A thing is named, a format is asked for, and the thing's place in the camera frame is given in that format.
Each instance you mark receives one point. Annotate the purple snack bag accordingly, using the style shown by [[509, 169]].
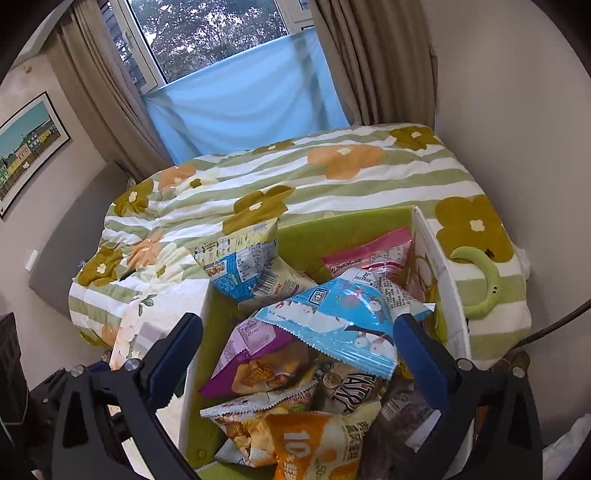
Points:
[[240, 344]]

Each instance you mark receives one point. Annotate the light blue snack bag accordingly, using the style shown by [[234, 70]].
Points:
[[341, 318]]

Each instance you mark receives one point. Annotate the beige curtain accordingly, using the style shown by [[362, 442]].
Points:
[[378, 60], [106, 92]]

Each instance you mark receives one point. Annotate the green striped floral blanket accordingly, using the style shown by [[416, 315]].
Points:
[[323, 194]]

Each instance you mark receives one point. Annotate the green curved plastic band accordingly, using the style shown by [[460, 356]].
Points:
[[489, 286]]

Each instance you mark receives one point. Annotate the white and blue snack bag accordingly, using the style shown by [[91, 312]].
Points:
[[249, 263]]

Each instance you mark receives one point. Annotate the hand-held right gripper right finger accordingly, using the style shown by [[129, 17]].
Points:
[[425, 360]]

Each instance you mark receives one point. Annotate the grey upholstered headboard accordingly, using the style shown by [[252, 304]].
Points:
[[69, 240]]

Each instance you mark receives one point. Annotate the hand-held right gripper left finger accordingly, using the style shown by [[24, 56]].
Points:
[[175, 350]]

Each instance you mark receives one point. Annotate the potato chips bag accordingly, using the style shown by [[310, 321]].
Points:
[[244, 415]]

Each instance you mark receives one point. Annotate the gold snack packet brown lettering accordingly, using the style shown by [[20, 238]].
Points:
[[346, 392]]

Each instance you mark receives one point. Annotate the white wall switch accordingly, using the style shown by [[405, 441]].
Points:
[[32, 261]]

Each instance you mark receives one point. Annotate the dark brown snack packet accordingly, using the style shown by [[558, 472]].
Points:
[[401, 415]]

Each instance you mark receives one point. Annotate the green cardboard box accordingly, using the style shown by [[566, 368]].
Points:
[[323, 235]]

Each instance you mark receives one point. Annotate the pink snack packet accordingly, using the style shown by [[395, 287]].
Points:
[[369, 254]]

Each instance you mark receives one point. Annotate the framed wall picture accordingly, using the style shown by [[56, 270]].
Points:
[[27, 147]]

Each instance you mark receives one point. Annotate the pale floral cloth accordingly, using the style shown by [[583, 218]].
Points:
[[134, 323]]

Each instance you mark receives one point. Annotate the window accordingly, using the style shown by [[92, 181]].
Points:
[[207, 32]]

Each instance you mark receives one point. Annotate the blue window cloth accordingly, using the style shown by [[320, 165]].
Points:
[[254, 101]]

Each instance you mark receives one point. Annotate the orange cream snack bag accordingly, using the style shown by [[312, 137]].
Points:
[[309, 443]]

